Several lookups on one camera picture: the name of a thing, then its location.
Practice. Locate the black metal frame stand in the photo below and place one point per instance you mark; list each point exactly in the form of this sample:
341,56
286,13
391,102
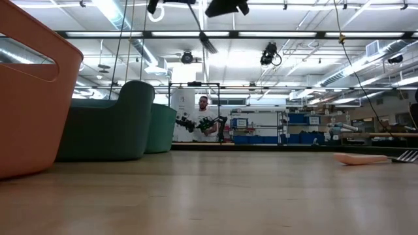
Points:
194,84

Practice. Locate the wooden workbench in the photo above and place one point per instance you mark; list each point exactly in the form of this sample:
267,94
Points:
392,134

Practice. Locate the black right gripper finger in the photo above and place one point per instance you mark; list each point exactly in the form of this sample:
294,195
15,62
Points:
225,6

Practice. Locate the white roll-up banner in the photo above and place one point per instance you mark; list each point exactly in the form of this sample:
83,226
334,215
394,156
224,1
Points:
183,101

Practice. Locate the black fork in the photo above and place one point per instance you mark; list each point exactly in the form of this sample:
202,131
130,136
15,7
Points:
207,40

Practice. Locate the white ceiling vent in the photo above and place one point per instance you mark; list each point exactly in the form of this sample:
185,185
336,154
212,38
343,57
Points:
373,49

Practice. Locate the round black overhead camera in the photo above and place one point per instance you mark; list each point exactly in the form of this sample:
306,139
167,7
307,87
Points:
187,57

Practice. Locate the orange plastic bin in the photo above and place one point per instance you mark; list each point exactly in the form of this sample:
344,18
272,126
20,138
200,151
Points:
32,130

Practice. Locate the light teal plastic bin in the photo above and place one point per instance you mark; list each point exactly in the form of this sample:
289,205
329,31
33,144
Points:
161,130

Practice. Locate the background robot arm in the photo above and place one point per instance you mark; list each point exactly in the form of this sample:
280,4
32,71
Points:
209,124
186,124

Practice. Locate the black ceiling fixture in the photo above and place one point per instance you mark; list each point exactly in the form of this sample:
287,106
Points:
395,59

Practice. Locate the shelf with blue bins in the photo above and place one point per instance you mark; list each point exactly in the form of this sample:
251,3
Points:
297,118

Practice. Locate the dark teal plastic bin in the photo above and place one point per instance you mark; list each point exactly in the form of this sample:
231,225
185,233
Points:
104,130

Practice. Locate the person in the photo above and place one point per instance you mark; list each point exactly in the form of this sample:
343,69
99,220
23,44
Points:
204,111

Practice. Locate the black overhead rig bar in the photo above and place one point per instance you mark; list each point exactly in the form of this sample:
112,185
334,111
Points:
147,34

